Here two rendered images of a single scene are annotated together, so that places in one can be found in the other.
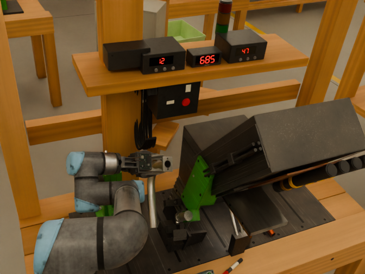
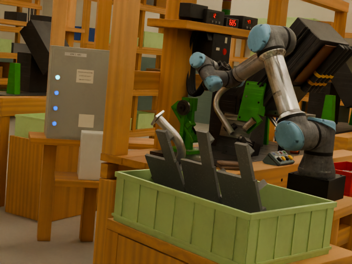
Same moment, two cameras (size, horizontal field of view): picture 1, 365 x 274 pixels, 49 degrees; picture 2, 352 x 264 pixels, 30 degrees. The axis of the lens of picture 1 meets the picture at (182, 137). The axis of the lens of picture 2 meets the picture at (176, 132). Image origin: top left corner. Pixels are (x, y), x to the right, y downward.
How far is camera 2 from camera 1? 2.59 m
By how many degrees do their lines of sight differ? 38
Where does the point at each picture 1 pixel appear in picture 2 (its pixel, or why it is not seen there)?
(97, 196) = (221, 74)
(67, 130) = (141, 79)
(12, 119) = (131, 48)
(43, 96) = not seen: outside the picture
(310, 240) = not seen: hidden behind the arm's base
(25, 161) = (130, 90)
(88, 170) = (209, 61)
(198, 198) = (257, 106)
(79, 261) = (281, 35)
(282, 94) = not seen: hidden behind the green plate
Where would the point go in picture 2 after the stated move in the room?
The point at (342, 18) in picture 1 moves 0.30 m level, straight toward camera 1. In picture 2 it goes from (282, 21) to (295, 19)
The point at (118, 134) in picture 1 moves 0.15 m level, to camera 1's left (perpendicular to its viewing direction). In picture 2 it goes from (178, 82) to (151, 80)
